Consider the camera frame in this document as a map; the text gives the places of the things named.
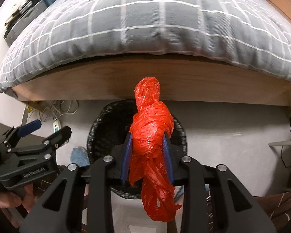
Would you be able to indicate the red plastic bag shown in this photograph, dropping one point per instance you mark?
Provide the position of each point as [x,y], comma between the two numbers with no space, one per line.
[152,121]

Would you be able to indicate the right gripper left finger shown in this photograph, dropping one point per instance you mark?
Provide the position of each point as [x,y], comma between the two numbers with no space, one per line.
[60,208]

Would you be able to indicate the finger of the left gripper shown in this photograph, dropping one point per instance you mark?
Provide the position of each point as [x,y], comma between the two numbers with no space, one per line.
[13,135]
[53,142]

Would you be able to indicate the blue slipper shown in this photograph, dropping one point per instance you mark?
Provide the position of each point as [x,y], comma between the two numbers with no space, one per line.
[79,156]

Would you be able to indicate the grey checked bed sheet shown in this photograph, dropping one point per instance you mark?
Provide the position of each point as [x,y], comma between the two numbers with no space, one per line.
[245,33]

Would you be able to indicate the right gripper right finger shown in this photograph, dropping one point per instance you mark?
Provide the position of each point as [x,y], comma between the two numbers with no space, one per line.
[213,197]

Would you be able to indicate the black lined trash bin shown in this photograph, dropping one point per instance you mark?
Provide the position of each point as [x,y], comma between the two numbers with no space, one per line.
[111,128]

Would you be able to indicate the person's left hand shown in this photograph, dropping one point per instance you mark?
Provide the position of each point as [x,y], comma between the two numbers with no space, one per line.
[11,200]

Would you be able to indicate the grey suitcase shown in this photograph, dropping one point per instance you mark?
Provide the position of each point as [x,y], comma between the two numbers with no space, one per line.
[11,35]

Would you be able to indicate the wooden bed frame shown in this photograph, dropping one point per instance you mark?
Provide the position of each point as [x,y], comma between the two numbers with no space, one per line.
[183,78]

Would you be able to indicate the white power strip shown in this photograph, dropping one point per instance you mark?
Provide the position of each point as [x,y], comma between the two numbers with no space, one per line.
[56,125]

